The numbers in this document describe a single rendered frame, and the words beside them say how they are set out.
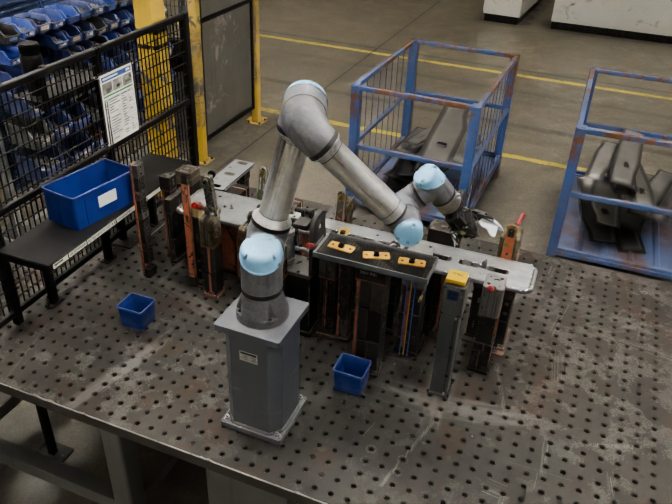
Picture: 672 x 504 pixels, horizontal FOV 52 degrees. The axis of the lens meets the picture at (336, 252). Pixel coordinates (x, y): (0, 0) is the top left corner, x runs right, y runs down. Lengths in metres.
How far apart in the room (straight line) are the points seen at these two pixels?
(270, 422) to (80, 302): 1.02
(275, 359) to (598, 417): 1.09
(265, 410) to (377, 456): 0.36
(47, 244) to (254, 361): 0.93
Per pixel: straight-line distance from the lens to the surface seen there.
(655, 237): 4.74
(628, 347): 2.80
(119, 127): 2.99
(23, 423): 3.43
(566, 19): 10.08
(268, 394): 2.07
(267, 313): 1.94
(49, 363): 2.58
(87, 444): 3.25
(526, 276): 2.47
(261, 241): 1.89
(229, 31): 5.64
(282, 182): 1.89
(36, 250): 2.56
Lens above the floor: 2.32
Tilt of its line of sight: 32 degrees down
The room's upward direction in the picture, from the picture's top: 3 degrees clockwise
